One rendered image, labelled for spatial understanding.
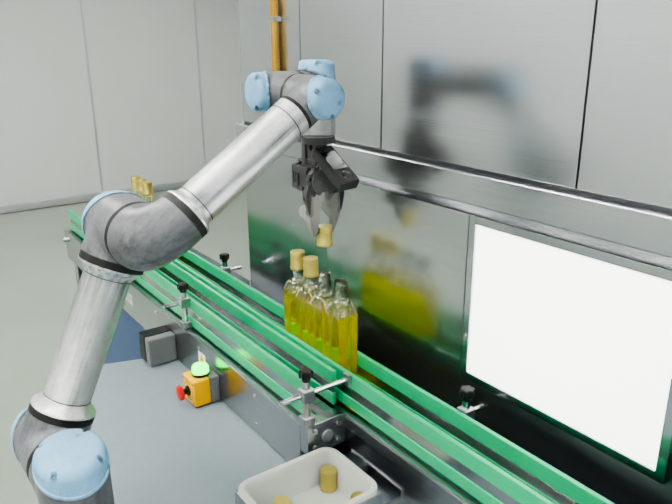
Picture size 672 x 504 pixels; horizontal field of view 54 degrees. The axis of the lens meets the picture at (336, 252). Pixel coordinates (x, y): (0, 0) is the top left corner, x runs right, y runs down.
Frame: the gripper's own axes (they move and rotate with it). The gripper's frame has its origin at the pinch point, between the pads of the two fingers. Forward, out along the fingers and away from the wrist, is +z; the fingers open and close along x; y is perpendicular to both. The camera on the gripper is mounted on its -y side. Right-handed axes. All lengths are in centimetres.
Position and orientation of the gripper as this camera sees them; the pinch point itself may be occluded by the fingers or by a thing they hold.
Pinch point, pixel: (324, 229)
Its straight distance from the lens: 144.2
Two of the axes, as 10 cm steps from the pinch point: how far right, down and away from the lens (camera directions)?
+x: -8.1, 1.9, -5.6
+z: 0.0, 9.5, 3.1
